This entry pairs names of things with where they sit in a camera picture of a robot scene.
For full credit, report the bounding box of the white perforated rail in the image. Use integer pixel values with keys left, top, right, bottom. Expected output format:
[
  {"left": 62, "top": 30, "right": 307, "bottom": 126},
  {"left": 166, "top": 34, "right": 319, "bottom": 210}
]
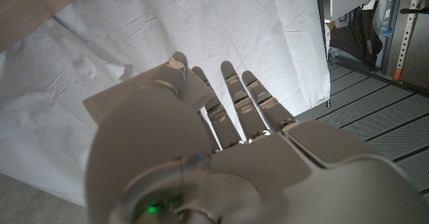
[{"left": 394, "top": 0, "right": 422, "bottom": 81}]

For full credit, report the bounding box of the black metal rod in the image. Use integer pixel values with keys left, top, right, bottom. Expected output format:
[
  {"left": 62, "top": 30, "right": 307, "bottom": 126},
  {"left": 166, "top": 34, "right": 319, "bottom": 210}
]
[{"left": 399, "top": 7, "right": 429, "bottom": 15}]

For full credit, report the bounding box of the white cloth curtain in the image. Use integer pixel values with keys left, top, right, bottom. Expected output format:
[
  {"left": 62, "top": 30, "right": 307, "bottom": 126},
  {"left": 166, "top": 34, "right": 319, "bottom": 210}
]
[{"left": 0, "top": 0, "right": 331, "bottom": 207}]

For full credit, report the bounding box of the black fabric bundle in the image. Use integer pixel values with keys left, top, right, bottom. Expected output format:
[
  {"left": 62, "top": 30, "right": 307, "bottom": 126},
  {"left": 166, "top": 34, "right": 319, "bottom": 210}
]
[{"left": 330, "top": 5, "right": 383, "bottom": 69}]

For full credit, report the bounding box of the black frame post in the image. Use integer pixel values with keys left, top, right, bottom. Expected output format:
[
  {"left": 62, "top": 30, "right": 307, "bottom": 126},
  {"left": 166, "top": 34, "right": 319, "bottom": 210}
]
[{"left": 314, "top": 0, "right": 332, "bottom": 108}]

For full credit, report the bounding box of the black metal floor rail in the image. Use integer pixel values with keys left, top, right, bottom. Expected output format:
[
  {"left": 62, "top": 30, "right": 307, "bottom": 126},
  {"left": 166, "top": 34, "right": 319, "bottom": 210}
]
[{"left": 330, "top": 54, "right": 429, "bottom": 97}]

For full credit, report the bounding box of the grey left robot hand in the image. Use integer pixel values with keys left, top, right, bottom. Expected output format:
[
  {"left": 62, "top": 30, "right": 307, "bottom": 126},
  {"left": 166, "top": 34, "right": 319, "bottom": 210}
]
[{"left": 83, "top": 51, "right": 429, "bottom": 224}]

